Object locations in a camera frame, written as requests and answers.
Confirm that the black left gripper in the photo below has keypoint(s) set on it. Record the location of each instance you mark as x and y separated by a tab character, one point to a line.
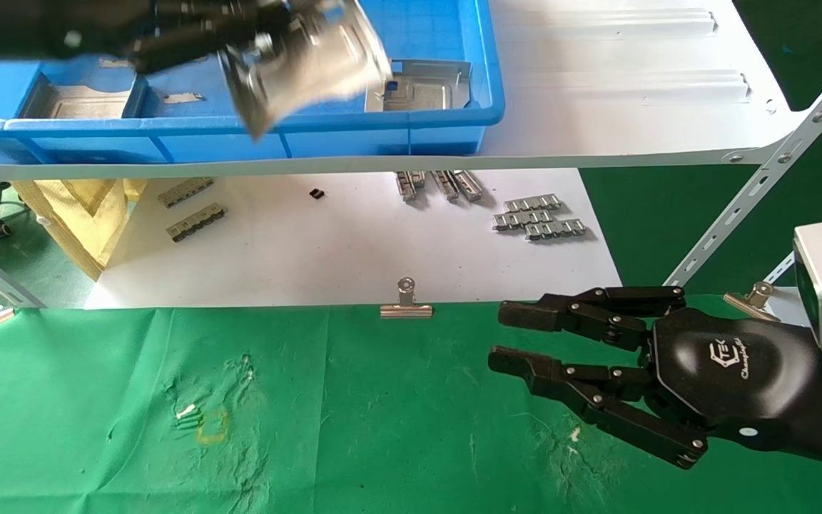
33	25

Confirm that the grey metal parts stack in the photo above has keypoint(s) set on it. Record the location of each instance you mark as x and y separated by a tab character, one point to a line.
523	220

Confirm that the dull grey toothed rail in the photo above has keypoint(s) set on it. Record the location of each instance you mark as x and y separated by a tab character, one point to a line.
185	193
197	222

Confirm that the tan tape strip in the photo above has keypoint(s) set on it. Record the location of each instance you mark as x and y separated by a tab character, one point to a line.
183	98
115	63

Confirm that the right metal bracket stack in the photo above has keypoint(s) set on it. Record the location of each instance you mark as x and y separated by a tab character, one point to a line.
556	230

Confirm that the green table cloth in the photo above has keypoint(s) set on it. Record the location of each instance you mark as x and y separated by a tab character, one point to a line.
382	414

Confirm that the yellow mesh cloth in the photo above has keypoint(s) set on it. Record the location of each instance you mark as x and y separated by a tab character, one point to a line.
75	214

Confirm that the blue plastic bin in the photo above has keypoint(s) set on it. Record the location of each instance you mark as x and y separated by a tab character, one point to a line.
425	28

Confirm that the silver stamped metal plate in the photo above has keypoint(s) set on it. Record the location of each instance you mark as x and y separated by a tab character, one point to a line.
311	64
425	89
83	103

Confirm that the white metal shelf rack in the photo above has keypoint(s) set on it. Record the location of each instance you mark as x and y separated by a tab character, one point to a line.
596	107

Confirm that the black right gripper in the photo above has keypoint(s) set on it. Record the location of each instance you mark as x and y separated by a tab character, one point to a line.
739	385

